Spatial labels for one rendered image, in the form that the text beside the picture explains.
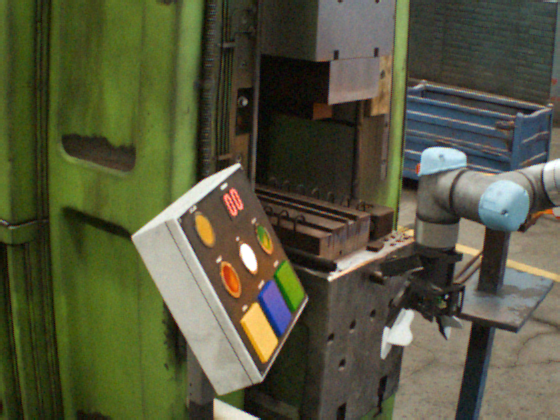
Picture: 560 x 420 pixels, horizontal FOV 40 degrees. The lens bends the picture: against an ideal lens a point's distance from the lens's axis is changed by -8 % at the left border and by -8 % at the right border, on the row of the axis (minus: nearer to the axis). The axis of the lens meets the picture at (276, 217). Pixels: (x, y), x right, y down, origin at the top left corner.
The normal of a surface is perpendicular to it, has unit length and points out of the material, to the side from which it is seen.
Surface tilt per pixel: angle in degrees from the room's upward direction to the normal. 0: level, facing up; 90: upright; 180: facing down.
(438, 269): 90
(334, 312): 90
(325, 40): 90
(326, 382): 90
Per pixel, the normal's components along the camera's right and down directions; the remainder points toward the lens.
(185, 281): -0.24, 0.29
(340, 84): 0.78, 0.22
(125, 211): -0.63, 0.21
